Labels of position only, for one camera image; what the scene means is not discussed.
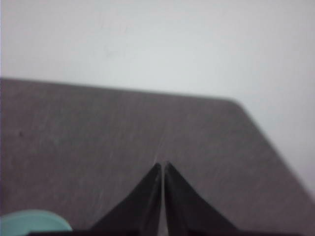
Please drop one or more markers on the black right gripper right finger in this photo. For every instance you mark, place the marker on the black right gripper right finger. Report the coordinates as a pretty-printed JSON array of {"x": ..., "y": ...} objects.
[{"x": 187, "y": 213}]

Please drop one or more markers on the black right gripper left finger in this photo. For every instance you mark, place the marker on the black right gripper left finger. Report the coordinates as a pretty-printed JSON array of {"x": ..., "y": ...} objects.
[{"x": 138, "y": 214}]

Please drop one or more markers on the teal ceramic bowl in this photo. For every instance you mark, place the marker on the teal ceramic bowl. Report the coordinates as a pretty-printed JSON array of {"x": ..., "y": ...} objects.
[{"x": 20, "y": 223}]

